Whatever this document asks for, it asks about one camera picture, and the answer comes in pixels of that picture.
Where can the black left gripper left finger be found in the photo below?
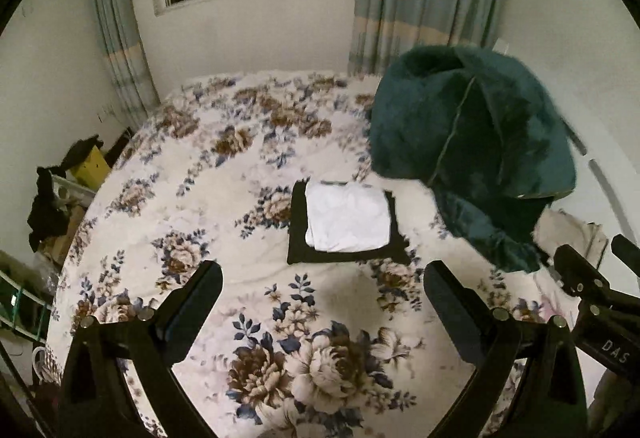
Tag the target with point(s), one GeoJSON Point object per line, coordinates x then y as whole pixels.
{"type": "Point", "coordinates": [95, 400]}

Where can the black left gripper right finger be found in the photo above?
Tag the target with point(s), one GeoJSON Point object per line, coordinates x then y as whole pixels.
{"type": "Point", "coordinates": [550, 400]}

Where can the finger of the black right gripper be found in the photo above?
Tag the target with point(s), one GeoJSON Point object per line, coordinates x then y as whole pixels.
{"type": "Point", "coordinates": [626, 252]}
{"type": "Point", "coordinates": [580, 279]}

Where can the white t-shirt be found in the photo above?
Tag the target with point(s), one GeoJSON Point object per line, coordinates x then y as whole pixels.
{"type": "Point", "coordinates": [346, 218]}

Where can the pile of beige clothes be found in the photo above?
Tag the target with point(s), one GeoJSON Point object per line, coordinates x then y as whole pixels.
{"type": "Point", "coordinates": [555, 228]}

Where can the black clothes on rack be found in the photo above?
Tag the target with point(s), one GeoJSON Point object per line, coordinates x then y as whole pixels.
{"type": "Point", "coordinates": [46, 218]}

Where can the green white rack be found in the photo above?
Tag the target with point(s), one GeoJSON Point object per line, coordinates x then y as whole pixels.
{"type": "Point", "coordinates": [23, 312]}

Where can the white bed headboard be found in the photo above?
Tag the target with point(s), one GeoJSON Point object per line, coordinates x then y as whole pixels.
{"type": "Point", "coordinates": [606, 191]}

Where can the dark green plush blanket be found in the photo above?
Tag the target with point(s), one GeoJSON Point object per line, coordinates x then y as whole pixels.
{"type": "Point", "coordinates": [479, 129]}

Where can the folded black garment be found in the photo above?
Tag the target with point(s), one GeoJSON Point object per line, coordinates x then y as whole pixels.
{"type": "Point", "coordinates": [299, 251]}

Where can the floral bed quilt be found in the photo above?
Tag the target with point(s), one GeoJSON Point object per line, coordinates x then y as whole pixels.
{"type": "Point", "coordinates": [308, 350]}

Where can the yellow box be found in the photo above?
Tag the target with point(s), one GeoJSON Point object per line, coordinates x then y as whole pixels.
{"type": "Point", "coordinates": [92, 171]}

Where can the left teal curtain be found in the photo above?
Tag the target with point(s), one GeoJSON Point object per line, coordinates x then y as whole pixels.
{"type": "Point", "coordinates": [125, 59]}

